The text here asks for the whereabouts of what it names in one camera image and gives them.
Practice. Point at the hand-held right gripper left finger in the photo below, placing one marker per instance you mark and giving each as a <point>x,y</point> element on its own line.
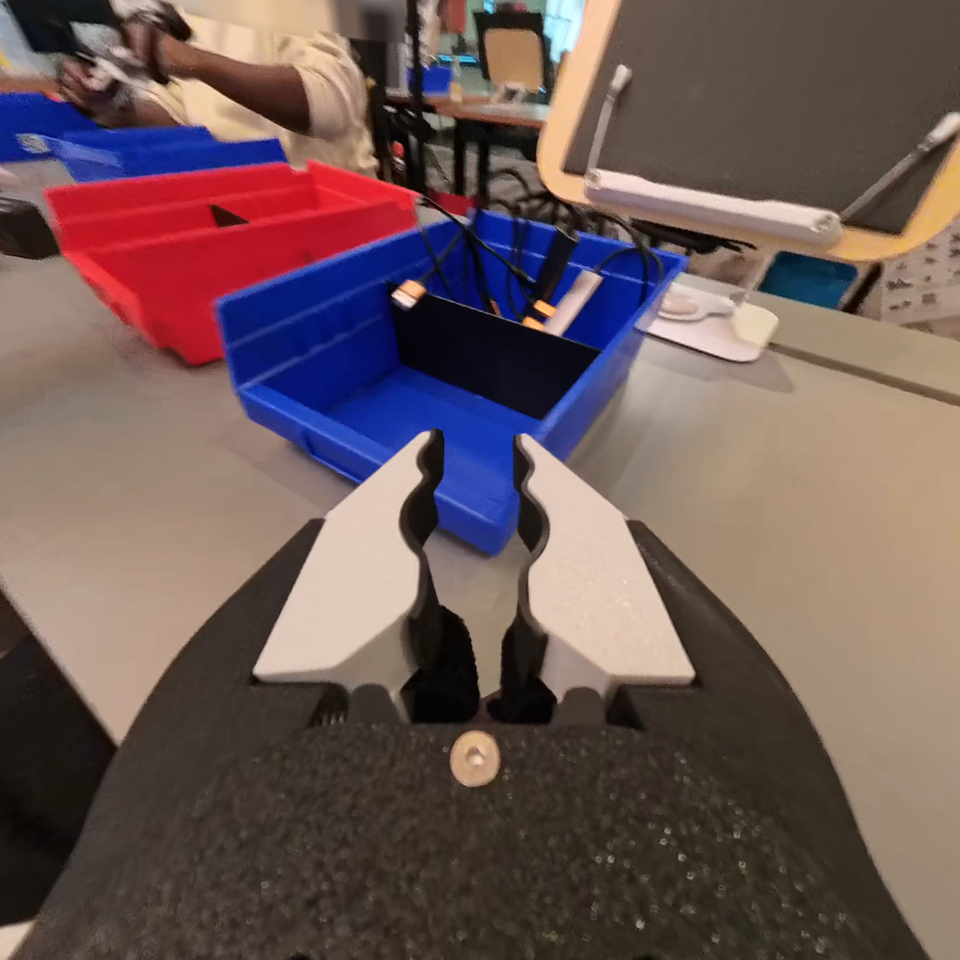
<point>352,592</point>

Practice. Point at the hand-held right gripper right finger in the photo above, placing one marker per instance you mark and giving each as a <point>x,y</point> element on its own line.
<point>600,592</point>

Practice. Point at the blue plastic bin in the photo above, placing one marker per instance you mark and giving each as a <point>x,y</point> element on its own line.
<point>315,352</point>
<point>37,120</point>

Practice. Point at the silver USB hub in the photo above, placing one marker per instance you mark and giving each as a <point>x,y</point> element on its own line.
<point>574,300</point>

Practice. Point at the black bin divider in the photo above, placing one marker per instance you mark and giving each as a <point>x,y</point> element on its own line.
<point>487,352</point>

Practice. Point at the red plastic bin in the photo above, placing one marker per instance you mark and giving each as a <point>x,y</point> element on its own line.
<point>187,300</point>

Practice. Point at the teal crate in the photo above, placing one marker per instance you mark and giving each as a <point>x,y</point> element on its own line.
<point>806,281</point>

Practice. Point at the white bar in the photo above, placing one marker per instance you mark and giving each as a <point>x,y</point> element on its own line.
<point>712,206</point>

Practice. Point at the black case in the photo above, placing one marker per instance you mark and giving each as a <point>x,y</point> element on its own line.
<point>26,229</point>

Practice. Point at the black panel wooden edge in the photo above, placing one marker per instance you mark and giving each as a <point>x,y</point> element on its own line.
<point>750,90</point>

